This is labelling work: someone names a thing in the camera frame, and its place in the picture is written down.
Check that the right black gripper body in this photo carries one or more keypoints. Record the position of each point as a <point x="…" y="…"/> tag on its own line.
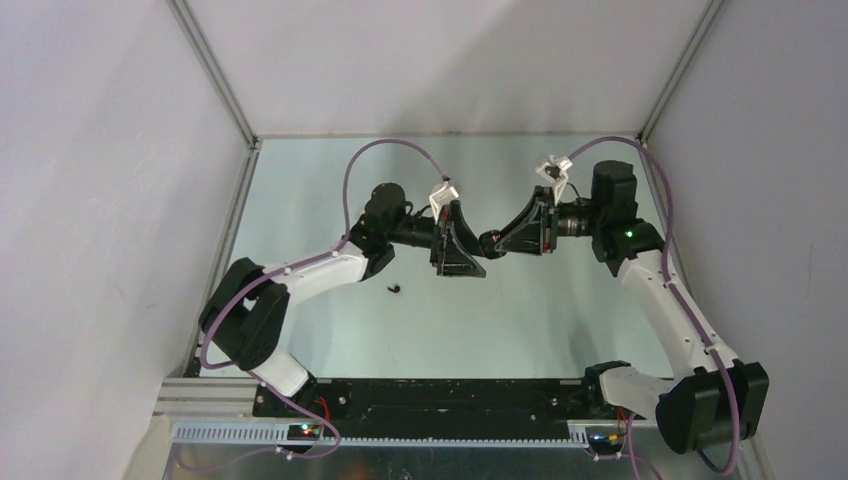
<point x="549" y="217"/>

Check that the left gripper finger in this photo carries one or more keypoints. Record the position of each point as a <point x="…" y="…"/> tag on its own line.
<point x="463" y="238"/>
<point x="459" y="267"/>

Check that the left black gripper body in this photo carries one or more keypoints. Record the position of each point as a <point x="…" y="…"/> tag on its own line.
<point x="439" y="236"/>

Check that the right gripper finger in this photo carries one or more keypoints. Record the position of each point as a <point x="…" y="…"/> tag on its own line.
<point x="521" y="238"/>
<point x="528" y="214"/>

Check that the black earbud charging case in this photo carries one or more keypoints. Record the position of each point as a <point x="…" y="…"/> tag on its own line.
<point x="488" y="242"/>

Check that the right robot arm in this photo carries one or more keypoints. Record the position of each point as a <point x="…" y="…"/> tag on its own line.
<point x="713" y="397"/>

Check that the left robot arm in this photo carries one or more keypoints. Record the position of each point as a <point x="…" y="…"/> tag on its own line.
<point x="245" y="314"/>

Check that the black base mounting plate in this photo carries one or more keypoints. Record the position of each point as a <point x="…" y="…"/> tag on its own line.
<point x="455" y="409"/>

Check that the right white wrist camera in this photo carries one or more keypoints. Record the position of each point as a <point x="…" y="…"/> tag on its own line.
<point x="555" y="171"/>

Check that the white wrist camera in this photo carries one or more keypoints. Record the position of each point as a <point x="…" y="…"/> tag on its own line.
<point x="442" y="195"/>
<point x="555" y="171"/>

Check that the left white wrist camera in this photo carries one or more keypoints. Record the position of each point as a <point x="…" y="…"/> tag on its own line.
<point x="442" y="195"/>

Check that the aluminium frame rail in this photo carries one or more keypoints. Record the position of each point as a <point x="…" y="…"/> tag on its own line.
<point x="241" y="410"/>

